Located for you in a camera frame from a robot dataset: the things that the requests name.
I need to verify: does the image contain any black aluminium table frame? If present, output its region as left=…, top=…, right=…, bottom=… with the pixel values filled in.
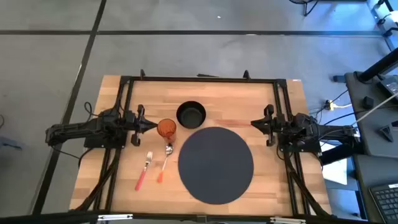
left=70, top=68, right=338, bottom=220

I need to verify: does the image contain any black bowl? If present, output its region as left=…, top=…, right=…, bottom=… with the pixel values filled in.
left=176, top=100, right=207, bottom=129

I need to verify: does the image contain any computer keyboard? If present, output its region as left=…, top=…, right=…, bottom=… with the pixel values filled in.
left=369, top=182, right=398, bottom=223

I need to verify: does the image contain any white cable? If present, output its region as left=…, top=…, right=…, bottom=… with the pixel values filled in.
left=354, top=93, right=398, bottom=127

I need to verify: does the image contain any white metal stand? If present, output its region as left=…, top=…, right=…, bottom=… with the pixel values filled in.
left=366, top=0, right=398, bottom=50

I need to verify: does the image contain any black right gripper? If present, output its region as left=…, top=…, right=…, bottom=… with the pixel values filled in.
left=250, top=104, right=285, bottom=147

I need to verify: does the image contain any grey desk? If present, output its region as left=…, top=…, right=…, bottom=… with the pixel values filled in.
left=344, top=71, right=398, bottom=224

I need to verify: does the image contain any silver metal bracket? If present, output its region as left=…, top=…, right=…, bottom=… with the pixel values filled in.
left=98, top=213, right=134, bottom=222
left=269, top=217, right=307, bottom=224

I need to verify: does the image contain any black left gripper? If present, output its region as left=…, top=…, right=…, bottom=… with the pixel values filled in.
left=124, top=104, right=159, bottom=147

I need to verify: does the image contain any black triangular stand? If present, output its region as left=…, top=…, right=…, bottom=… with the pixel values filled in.
left=379, top=124, right=395, bottom=143

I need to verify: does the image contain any red drinking straw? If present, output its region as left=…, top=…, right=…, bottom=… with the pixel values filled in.
left=215, top=119, right=252, bottom=128

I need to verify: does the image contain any fork with pink handle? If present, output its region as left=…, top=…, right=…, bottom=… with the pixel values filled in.
left=134, top=151, right=154, bottom=192

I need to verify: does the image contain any black power adapter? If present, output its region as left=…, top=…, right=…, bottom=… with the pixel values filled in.
left=375, top=75, right=398, bottom=105

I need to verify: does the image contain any dark round woven placemat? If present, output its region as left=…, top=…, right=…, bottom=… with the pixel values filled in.
left=177, top=126, right=254, bottom=205

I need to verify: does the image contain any black monitor pole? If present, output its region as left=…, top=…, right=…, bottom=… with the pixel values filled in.
left=356, top=48, right=398, bottom=83

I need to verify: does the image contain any orange faceted plastic tumbler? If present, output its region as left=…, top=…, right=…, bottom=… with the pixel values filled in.
left=156, top=118, right=177, bottom=144

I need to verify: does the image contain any spoon with orange handle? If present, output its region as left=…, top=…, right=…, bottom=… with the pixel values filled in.
left=157, top=143, right=174, bottom=184

